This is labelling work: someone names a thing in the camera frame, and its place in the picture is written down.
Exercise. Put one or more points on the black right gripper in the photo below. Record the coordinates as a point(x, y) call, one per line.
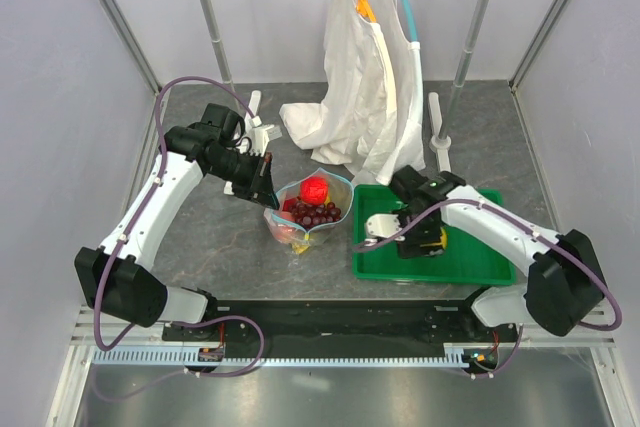
point(410, 248)

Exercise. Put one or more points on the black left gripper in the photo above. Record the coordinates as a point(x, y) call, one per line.
point(260, 187)

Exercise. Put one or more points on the red apple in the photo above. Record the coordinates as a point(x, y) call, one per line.
point(289, 204)

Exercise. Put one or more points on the peach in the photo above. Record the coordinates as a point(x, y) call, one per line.
point(284, 228)

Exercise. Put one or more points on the purple grape bunch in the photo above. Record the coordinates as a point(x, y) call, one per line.
point(309, 216)

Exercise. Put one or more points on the red strawberry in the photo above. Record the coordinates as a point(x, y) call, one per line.
point(314, 190)

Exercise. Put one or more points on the clear zip top bag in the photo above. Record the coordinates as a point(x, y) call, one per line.
point(341, 192)

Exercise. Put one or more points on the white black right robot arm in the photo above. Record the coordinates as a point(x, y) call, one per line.
point(564, 280)

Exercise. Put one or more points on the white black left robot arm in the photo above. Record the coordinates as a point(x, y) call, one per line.
point(116, 277)

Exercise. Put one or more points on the green plastic tray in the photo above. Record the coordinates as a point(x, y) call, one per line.
point(465, 261)

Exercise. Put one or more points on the white garment on teal hanger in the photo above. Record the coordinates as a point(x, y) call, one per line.
point(394, 139)

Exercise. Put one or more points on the white garment on orange hanger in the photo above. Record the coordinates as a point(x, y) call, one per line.
point(333, 128)

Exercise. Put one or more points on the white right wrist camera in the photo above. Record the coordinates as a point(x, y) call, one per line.
point(379, 227)

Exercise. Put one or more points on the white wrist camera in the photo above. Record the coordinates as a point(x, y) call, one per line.
point(379, 227)
point(261, 134)

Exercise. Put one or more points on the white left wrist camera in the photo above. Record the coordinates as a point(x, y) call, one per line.
point(261, 134)

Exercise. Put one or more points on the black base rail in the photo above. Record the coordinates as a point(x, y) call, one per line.
point(256, 327)

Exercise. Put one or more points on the light blue cable duct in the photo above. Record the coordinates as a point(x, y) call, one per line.
point(193, 356)

